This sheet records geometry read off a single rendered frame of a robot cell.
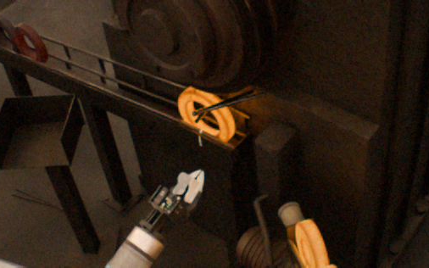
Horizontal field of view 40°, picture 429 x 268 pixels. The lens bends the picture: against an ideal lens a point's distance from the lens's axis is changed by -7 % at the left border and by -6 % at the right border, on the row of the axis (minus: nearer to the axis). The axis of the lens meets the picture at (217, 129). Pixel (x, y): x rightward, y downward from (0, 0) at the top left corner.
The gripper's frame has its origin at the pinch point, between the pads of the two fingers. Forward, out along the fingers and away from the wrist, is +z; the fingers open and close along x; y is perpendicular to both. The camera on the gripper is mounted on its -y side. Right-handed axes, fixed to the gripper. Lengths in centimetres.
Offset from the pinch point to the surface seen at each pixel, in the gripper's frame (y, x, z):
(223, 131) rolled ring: -6.0, 5.8, 15.3
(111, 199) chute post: -76, 70, -11
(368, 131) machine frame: 3.6, -33.0, 29.6
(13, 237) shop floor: -64, 91, -50
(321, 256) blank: 2.1, -39.8, -2.8
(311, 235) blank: 3.7, -35.2, 0.0
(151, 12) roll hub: 38.1, 14.4, 18.8
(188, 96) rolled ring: 1.1, 17.2, 17.5
